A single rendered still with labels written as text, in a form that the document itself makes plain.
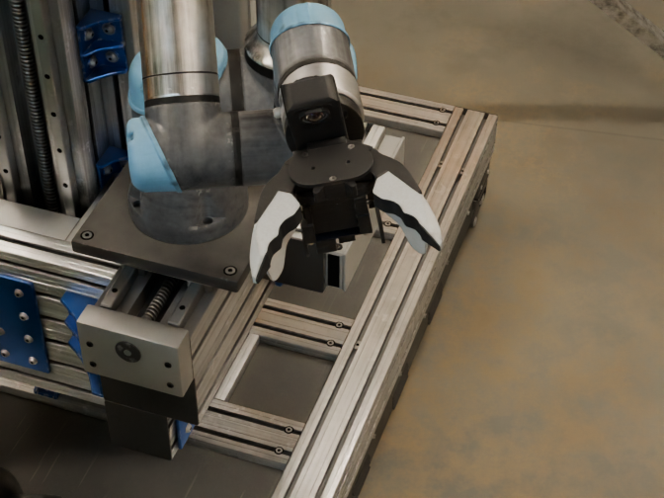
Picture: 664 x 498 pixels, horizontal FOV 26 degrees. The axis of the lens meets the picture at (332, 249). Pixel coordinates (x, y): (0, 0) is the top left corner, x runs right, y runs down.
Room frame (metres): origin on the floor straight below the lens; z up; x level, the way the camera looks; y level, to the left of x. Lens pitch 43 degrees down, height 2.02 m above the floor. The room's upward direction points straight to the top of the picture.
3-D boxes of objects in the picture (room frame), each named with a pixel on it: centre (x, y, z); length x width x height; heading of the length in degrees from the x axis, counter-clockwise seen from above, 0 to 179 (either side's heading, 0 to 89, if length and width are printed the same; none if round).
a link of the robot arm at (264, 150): (1.12, 0.04, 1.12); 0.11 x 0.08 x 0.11; 96
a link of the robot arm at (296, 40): (1.12, 0.02, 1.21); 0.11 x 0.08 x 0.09; 6
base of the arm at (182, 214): (1.37, 0.18, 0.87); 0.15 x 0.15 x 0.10
